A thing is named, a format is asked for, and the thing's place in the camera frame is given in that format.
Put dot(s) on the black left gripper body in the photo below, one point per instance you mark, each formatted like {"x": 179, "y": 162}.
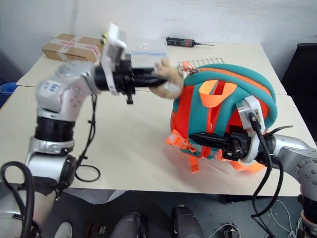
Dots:
{"x": 123, "y": 78}

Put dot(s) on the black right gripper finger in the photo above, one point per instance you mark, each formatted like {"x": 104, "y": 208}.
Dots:
{"x": 210, "y": 137}
{"x": 216, "y": 145}

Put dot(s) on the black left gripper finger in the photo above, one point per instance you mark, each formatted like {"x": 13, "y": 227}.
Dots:
{"x": 144, "y": 72}
{"x": 151, "y": 81}

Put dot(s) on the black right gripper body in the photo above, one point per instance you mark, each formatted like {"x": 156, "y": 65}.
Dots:
{"x": 239, "y": 145}

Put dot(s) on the beige plush toy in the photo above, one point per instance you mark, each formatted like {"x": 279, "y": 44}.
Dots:
{"x": 171, "y": 77}

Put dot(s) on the orange and teal backpack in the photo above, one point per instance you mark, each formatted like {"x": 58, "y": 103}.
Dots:
{"x": 223, "y": 84}

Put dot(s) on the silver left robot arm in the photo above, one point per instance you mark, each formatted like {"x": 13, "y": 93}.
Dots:
{"x": 53, "y": 91}

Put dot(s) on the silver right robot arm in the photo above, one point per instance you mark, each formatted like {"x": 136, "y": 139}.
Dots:
{"x": 294, "y": 153}

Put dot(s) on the white plastic box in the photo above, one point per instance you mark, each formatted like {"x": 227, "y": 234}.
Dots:
{"x": 148, "y": 49}

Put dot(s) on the taped brown cardboard box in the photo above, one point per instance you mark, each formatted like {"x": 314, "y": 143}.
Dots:
{"x": 71, "y": 48}

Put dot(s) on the yellow green small item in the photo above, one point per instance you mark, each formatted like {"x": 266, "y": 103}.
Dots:
{"x": 105, "y": 37}

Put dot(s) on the black and red electric screwdriver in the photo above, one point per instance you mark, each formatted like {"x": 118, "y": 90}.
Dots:
{"x": 179, "y": 41}

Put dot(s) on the dark rounded shape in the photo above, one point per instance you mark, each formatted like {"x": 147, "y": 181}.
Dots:
{"x": 131, "y": 225}
{"x": 187, "y": 221}

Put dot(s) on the black office chair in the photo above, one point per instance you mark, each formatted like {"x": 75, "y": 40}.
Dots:
{"x": 303, "y": 81}

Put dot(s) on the blue rolled mat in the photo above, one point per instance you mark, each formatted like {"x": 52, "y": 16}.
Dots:
{"x": 7, "y": 93}

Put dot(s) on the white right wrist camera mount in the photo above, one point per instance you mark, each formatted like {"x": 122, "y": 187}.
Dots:
{"x": 250, "y": 116}

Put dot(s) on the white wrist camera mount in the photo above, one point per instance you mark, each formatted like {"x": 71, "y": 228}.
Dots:
{"x": 250, "y": 116}
{"x": 112, "y": 49}

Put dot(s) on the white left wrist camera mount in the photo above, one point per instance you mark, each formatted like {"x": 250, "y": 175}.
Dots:
{"x": 112, "y": 49}

